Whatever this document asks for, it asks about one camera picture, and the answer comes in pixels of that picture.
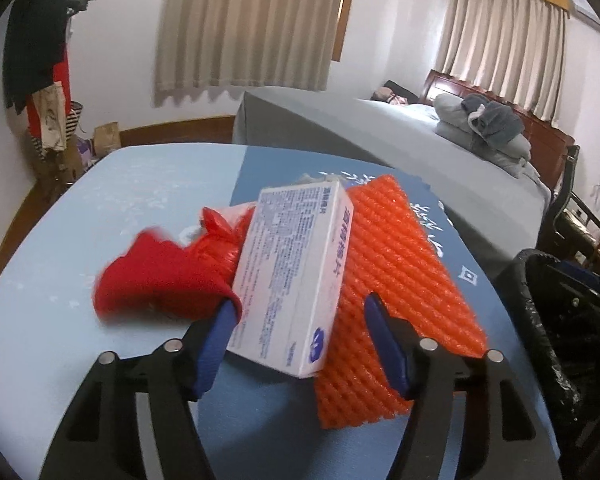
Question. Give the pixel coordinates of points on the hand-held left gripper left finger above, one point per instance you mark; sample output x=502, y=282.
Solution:
x=215, y=345

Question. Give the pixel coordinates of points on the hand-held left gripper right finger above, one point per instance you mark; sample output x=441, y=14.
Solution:
x=387, y=345

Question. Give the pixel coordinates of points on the trash bin with black liner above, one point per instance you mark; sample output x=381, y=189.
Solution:
x=540, y=320

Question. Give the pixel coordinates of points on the large orange foam net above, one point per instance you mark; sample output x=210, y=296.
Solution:
x=405, y=260

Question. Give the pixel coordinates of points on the red sock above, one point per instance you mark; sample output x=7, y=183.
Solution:
x=160, y=275

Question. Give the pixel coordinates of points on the white printed cardboard box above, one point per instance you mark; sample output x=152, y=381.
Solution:
x=290, y=270

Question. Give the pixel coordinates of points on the black office chair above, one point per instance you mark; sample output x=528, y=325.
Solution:
x=560, y=200

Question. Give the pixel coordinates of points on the red wooden headboard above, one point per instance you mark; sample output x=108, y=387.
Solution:
x=545, y=135

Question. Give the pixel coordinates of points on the blue tree print tablecloth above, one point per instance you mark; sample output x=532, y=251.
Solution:
x=275, y=170

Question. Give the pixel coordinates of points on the dark grey clothes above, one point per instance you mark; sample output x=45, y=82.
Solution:
x=495, y=117

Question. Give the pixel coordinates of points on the bed with grey sheet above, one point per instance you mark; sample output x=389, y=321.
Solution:
x=360, y=130

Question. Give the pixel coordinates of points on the folded grey duvet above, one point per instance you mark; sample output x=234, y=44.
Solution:
x=455, y=125

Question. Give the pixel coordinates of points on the brown paper bag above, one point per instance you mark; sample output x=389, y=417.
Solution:
x=106, y=139

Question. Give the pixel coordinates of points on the black bag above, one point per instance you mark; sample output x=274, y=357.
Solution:
x=392, y=92

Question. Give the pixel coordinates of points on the striped bag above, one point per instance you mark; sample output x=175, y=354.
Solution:
x=75, y=120

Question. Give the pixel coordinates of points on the beige curtain behind headboard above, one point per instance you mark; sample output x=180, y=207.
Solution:
x=505, y=45

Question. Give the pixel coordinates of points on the white printed tote bag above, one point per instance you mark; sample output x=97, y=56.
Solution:
x=50, y=115

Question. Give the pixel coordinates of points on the hanging red garment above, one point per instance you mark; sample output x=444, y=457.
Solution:
x=62, y=75

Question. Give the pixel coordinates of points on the beige curtain beside bed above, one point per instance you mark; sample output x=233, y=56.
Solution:
x=250, y=25

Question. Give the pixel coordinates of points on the hanging black coat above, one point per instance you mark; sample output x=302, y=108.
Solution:
x=35, y=25

